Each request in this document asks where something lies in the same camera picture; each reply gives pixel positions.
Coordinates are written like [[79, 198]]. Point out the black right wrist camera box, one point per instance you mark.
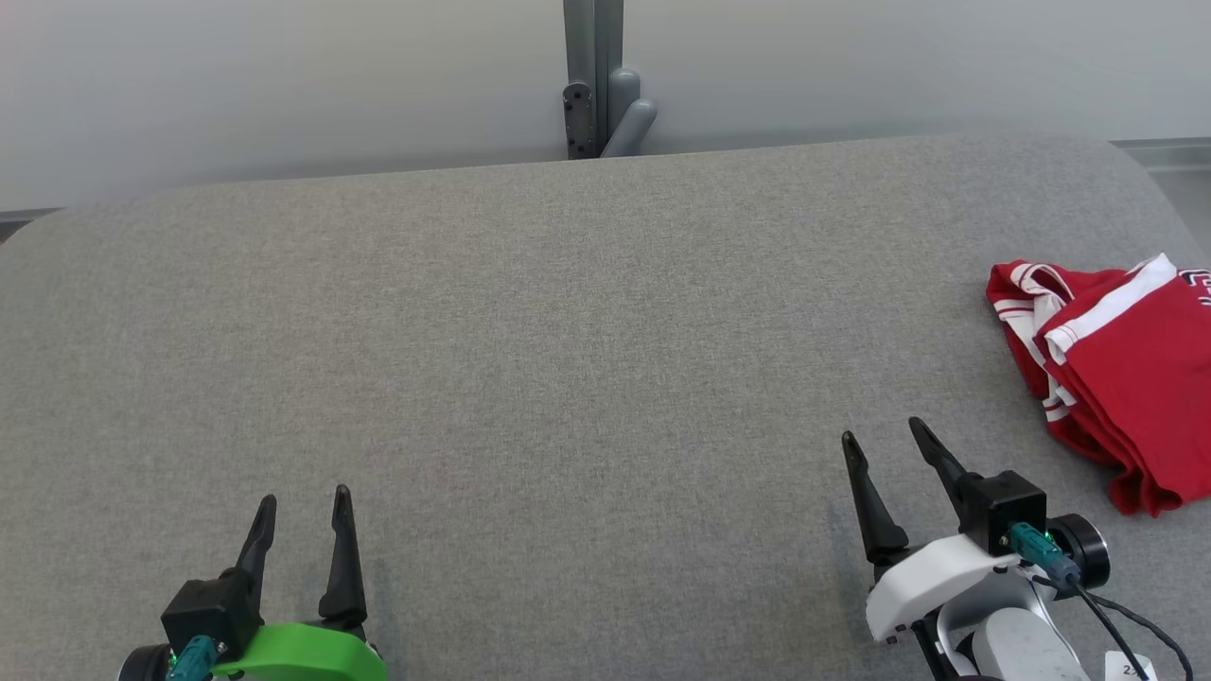
[[1008, 506]]

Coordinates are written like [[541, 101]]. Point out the grey metal tube brace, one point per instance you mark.
[[632, 118]]

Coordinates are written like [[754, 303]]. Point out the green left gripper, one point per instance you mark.
[[303, 657]]

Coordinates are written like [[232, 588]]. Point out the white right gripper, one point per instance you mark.
[[927, 582]]

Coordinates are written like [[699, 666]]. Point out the red shorts with white trim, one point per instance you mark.
[[1145, 378]]

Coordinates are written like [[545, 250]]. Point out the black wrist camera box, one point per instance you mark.
[[208, 610], [1008, 506]]

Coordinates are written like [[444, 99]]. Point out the grey metal frame post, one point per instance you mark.
[[582, 47]]

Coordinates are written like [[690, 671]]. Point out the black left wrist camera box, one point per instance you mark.
[[208, 610]]

